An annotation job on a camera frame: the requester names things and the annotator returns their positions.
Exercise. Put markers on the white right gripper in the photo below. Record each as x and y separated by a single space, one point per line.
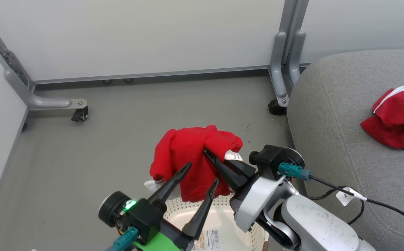
254 202

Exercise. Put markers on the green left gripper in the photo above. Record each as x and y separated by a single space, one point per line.
167 242

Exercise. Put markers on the red shirt with white label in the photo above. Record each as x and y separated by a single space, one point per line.
184 150

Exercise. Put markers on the red shirt with white stripe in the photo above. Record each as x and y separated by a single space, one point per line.
400 118

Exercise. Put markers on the grey fabric sofa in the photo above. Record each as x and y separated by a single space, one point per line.
334 115

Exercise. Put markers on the cream perforated laundry basket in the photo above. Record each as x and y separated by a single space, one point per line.
223 223

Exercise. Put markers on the white barcode label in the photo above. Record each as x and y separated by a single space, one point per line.
210 240

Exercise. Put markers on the black caster wheel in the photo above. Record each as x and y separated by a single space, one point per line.
276 108
80 114

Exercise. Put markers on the grey upright partition foot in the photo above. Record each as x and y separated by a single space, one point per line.
294 59
278 69

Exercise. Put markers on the long grey partition foot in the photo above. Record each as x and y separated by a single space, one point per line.
48 103

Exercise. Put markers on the left grey partition foot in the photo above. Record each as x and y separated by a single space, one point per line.
14 64

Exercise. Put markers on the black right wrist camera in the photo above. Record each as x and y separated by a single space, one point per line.
268 160

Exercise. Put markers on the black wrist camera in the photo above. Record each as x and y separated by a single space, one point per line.
268 160
142 219

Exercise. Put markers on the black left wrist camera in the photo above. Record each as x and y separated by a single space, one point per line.
142 219

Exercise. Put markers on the grey partition bottom rail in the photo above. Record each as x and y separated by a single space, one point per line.
153 74

